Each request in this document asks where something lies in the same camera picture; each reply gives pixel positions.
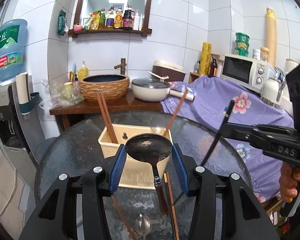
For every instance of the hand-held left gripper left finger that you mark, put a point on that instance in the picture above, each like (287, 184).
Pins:
(117, 170)

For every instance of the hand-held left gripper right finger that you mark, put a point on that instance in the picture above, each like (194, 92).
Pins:
(180, 170)

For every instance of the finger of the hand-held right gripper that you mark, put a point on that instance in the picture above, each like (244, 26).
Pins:
(240, 127)
(237, 134)

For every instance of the black chopstick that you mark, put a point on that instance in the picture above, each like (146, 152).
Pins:
(229, 110)

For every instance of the beige plastic utensil holder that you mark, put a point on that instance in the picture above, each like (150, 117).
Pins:
(137, 177)

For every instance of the person's right hand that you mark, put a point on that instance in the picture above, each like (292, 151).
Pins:
(288, 180)

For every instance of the purple floral cloth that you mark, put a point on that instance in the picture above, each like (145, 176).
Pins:
(205, 100)

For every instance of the round glass table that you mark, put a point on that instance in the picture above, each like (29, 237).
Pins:
(72, 150)

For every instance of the white thermos jug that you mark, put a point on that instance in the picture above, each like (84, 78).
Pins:
(271, 87)

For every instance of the white microwave oven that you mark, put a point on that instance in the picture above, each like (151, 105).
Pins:
(236, 68)

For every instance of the all-metal spoon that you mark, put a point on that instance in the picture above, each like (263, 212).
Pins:
(142, 223)

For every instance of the brown glass bottle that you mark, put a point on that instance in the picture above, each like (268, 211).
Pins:
(213, 68)

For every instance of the small wooden box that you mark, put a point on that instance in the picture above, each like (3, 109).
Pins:
(193, 78)

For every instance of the dark wooden counter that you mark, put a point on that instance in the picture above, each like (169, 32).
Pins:
(90, 107)

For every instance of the small clear bottle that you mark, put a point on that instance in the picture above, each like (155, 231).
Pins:
(196, 67)

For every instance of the small white jar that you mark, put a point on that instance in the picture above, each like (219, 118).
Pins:
(256, 54)

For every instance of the yellow wrapped roll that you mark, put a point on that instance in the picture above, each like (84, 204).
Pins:
(205, 57)

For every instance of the woven pattern sink basin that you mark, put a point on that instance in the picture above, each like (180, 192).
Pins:
(102, 92)

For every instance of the stack of white cups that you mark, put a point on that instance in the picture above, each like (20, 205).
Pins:
(291, 66)

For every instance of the glass pot lid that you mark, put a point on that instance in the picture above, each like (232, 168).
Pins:
(150, 82)

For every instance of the brown and white rice cooker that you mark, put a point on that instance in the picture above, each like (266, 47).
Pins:
(167, 67)

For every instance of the yellow green cup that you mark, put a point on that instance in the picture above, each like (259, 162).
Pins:
(67, 90)

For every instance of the white rice paddle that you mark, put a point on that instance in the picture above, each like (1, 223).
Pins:
(160, 76)

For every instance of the clear plastic bag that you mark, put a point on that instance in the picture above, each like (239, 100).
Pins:
(52, 97)

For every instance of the tall stack of paper cups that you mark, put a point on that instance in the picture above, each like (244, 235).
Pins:
(272, 35)

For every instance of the yellow soap pump bottle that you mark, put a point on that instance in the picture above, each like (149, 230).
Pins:
(83, 72)

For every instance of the bronze faucet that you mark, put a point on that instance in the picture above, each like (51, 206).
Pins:
(123, 66)

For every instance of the blue plastic tool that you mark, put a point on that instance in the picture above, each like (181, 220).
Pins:
(74, 70)

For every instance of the beige cloth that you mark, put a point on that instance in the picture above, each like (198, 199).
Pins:
(2, 180)

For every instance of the grey water dispenser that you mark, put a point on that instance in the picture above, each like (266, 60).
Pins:
(2, 97)

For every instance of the small white bottle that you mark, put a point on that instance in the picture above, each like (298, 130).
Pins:
(141, 23)

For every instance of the pink small container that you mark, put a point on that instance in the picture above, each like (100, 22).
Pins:
(77, 28)

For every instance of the white squeeze bottle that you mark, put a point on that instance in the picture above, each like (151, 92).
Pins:
(137, 20)

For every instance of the pale green packet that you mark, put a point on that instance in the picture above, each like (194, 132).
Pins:
(87, 24)

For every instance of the yellow seasoning packet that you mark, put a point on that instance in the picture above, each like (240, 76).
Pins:
(95, 21)

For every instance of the green oil bottle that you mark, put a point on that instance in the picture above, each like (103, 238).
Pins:
(102, 18)

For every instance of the orange label sauce bottle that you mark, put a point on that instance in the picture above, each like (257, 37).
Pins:
(118, 17)

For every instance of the purple label sauce bottle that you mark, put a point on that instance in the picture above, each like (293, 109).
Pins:
(110, 17)

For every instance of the dark soy sauce bottle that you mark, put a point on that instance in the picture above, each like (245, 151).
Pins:
(128, 16)

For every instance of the green hanging packet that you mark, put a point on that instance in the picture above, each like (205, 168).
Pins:
(62, 22)

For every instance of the blue water dispenser bottle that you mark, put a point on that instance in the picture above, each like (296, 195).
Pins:
(10, 52)

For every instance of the dark green wall holder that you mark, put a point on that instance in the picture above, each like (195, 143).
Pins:
(36, 98)

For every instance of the dark wooden wall shelf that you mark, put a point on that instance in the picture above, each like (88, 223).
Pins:
(80, 12)

